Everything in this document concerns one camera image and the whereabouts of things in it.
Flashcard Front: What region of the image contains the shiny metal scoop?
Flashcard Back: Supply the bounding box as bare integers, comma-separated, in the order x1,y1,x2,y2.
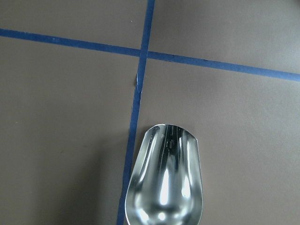
125,124,203,225

